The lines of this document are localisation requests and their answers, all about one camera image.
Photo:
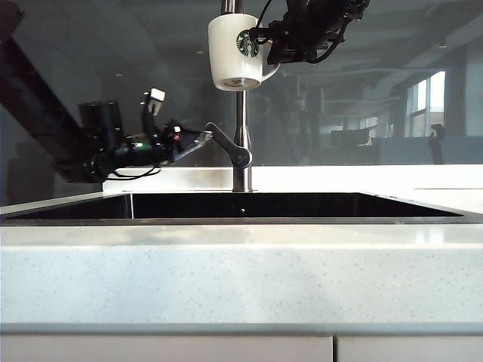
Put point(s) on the white backsplash ledge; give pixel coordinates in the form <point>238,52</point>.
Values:
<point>188,179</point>

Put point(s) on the black undermount sink basin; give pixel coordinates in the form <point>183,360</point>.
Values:
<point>264,205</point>

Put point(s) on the wide grey cabinet door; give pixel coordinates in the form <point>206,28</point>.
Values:
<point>166,348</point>

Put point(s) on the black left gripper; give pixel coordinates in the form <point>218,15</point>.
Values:
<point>166,145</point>

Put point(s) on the narrow grey cabinet door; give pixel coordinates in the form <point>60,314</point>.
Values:
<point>411,348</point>

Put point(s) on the stainless steel gooseneck faucet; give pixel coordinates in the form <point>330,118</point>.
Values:
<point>243,113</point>

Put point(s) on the white Starbucks logo mug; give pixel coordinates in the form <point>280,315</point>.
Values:
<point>226,49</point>

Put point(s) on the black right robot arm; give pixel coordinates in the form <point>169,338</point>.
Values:
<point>324,7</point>

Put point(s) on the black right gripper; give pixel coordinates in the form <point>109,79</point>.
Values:
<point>313,35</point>

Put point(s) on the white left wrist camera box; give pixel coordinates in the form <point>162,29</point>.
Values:
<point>157,99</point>

